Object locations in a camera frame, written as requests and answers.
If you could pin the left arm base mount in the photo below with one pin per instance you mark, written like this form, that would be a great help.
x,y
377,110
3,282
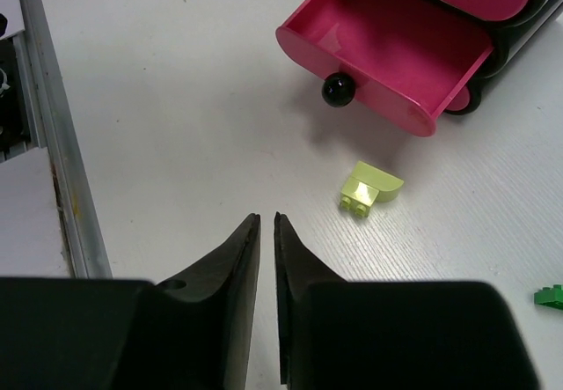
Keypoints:
x,y
14,127

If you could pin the aluminium front rail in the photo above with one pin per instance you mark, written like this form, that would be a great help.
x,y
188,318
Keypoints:
x,y
51,127

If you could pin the green small lego piece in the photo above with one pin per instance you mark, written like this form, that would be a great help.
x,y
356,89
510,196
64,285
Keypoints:
x,y
550,297

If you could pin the yellow-green lego brick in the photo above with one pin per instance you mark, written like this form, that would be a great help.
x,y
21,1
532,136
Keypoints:
x,y
367,185

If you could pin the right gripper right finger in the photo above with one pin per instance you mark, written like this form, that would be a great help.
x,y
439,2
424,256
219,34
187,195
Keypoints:
x,y
338,334

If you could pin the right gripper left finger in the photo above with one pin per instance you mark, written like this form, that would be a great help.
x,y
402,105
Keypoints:
x,y
191,331

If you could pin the black drawer cabinet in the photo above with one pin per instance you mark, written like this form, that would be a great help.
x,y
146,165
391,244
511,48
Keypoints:
x,y
507,37

